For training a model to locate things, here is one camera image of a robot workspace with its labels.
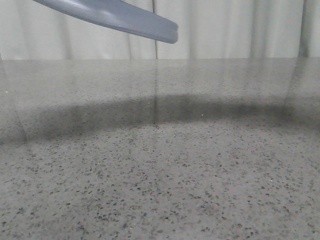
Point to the light blue slipper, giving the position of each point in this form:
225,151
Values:
120,16

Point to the pale grey-green curtain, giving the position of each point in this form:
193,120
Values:
208,29

